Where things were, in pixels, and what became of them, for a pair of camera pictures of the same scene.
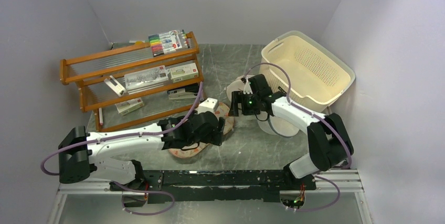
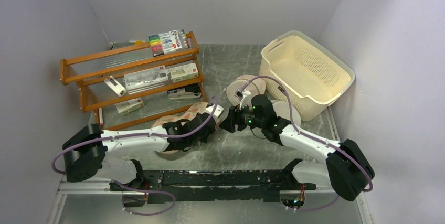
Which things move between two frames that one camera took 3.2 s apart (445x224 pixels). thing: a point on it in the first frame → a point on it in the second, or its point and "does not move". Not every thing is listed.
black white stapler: (190, 93) does not move
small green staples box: (124, 108) does not move
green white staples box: (183, 72) does not move
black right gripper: (238, 97) → (234, 115)
